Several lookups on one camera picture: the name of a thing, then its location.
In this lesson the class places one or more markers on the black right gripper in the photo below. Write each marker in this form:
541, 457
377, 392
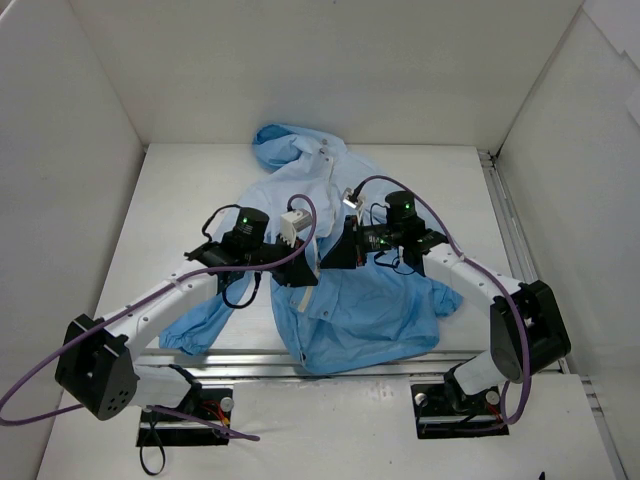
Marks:
351, 243

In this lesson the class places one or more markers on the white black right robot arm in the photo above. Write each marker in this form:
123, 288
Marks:
527, 332

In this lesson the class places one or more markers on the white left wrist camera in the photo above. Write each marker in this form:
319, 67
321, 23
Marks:
292, 223

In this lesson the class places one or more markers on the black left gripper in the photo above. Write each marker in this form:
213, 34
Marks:
291, 262

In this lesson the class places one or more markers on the aluminium rail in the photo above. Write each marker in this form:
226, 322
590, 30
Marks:
522, 265
256, 365

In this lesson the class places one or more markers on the aluminium rail front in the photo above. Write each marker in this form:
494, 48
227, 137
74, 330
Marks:
256, 365

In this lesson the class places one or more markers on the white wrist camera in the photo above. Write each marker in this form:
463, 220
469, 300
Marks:
292, 223
354, 200

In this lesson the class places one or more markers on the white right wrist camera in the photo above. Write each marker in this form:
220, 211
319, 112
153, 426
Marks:
354, 200

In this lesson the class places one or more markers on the light blue zip jacket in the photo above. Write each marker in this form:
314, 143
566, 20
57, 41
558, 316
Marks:
371, 313

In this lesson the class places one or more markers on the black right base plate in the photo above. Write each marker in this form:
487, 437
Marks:
437, 418

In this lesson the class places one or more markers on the aluminium rail right side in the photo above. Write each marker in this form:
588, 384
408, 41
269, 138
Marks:
522, 265

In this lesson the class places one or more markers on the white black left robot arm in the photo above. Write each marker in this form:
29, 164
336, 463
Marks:
98, 365

